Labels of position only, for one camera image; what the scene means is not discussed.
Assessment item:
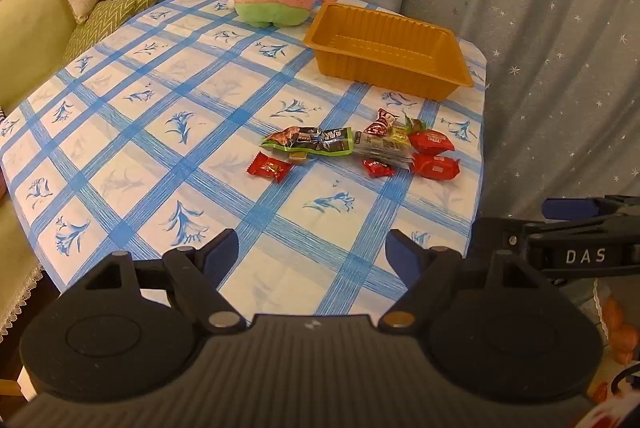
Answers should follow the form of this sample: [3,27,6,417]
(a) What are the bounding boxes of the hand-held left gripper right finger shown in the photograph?
[377,229,558,334]

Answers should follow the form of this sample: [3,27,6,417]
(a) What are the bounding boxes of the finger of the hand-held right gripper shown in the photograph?
[469,218,538,261]
[543,194,640,224]

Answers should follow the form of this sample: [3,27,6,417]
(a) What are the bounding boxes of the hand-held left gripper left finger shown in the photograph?
[62,229,249,334]

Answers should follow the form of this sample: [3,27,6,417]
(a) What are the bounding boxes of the small red dark-print packet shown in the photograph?
[362,159,396,178]

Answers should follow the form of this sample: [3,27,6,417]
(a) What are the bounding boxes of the red candy packet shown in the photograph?
[245,151,293,183]
[408,130,455,154]
[410,152,461,181]

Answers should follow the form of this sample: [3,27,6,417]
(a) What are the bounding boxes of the clear seaweed snack packet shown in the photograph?
[352,130,416,170]

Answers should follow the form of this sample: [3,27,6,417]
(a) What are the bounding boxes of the green candy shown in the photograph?
[401,112,427,135]

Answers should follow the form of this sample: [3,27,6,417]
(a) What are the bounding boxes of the red-brown snack packet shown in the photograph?
[363,108,399,137]

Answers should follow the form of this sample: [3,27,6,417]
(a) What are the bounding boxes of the dark sausage packet green edge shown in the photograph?
[261,126,357,157]

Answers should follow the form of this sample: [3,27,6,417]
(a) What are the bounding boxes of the yellow plastic tray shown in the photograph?
[303,1,473,101]

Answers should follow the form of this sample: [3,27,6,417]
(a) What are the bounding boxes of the orange white cloth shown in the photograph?
[592,280,640,366]

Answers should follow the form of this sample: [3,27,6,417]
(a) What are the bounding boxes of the blue checked floral tablecloth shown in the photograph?
[0,0,488,339]

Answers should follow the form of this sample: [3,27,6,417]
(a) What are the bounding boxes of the blue star-print curtain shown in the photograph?
[92,0,640,259]

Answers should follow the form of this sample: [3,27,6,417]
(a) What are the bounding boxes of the green zigzag patterned cushion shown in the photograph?
[62,0,161,64]

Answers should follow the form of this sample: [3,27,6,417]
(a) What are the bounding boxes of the green sofa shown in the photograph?
[0,0,86,339]

